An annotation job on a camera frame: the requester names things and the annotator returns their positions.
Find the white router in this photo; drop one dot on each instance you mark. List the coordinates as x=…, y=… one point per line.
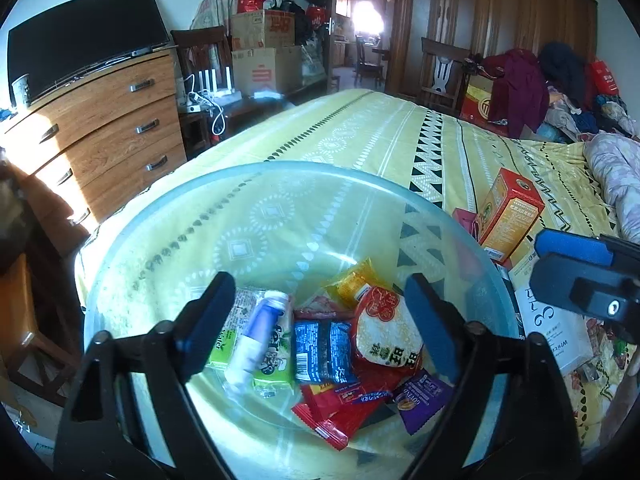
x=215, y=90

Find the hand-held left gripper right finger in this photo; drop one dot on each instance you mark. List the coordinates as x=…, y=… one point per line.
x=430, y=330

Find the white blue tube packet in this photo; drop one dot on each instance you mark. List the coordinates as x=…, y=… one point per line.
x=260, y=330

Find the wooden chest of drawers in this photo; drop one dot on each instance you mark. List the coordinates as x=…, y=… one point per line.
x=115, y=130

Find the red shopping bag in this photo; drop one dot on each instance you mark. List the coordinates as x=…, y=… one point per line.
x=605, y=77

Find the clear plastic basin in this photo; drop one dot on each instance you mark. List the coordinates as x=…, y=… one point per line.
x=150, y=240

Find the flat red box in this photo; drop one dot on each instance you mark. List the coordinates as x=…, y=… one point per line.
x=465, y=222

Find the black flat television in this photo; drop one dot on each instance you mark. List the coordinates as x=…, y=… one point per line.
x=85, y=35

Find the cardboard box with red print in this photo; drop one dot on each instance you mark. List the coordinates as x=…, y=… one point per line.
x=262, y=29

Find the pile of clothes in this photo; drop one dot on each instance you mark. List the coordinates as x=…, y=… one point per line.
x=590, y=117

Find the red orange tall carton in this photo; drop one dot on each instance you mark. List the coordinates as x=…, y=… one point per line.
x=510, y=210

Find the yellow patterned blanket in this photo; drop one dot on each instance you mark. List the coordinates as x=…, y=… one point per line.
x=360, y=130

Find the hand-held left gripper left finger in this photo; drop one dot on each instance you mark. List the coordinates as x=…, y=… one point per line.
x=210, y=330

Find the maroon garment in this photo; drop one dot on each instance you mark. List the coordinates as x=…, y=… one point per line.
x=517, y=87

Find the pile of assorted snack packets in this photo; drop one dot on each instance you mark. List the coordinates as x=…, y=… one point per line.
x=595, y=390

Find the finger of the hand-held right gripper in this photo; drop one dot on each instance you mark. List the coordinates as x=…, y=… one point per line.
x=575, y=247
x=560, y=280

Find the green white wafer packet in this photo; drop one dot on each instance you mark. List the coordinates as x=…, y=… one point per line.
x=227, y=345
x=275, y=365

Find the large red snack packet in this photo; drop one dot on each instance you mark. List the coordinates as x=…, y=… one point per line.
x=380, y=377

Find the pale printed box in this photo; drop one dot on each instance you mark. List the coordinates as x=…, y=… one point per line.
x=550, y=320

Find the pale floral quilt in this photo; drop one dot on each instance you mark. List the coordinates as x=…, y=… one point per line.
x=617, y=175

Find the long red snack packet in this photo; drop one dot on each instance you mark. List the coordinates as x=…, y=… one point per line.
x=335, y=410

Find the orange wooden stool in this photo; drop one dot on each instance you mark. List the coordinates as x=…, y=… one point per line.
x=30, y=320

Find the stacked cardboard boxes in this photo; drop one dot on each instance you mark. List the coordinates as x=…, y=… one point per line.
x=267, y=71

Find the dark side table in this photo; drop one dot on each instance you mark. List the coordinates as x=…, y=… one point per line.
x=240, y=115

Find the dark garment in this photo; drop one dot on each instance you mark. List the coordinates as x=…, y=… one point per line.
x=562, y=70

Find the person's right hand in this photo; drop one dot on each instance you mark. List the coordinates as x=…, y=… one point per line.
x=625, y=405

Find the wooden chair with carved back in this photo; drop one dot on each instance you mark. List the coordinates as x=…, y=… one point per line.
x=442, y=72

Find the dark wooden chair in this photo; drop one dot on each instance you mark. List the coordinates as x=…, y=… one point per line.
x=200, y=50

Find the round rice cracker packet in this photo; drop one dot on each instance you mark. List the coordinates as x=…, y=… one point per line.
x=385, y=330

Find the wooden door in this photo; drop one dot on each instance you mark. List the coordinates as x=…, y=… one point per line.
x=331, y=25

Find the purple snack packet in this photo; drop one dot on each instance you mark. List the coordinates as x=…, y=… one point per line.
x=420, y=400

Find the yellow snack packet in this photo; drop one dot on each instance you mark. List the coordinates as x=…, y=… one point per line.
x=350, y=285

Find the wooden wardrobe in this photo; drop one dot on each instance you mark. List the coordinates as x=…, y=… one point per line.
x=500, y=15

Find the grey cup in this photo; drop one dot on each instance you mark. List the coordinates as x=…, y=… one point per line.
x=22, y=91

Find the red gold gift box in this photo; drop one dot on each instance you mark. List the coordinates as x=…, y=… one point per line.
x=477, y=105

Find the blue snack packet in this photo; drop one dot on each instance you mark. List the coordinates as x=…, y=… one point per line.
x=320, y=350

